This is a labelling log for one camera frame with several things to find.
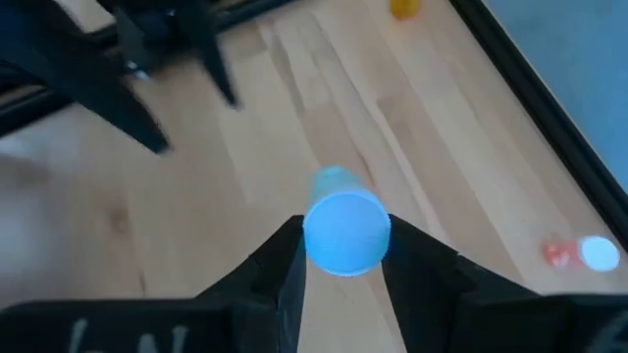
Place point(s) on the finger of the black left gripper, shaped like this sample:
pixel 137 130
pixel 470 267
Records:
pixel 73 64
pixel 216 59

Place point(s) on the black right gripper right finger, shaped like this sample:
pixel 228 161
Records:
pixel 441 304

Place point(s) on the small pale green pill bottle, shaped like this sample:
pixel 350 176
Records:
pixel 346 235

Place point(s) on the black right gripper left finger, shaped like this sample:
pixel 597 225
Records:
pixel 245 304

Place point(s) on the small red pill bottle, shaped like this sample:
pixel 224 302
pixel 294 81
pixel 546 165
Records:
pixel 598 253

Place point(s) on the black aluminium table frame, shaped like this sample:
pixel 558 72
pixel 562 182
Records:
pixel 539 108

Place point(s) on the large orange pill bottle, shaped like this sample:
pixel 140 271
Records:
pixel 404 7

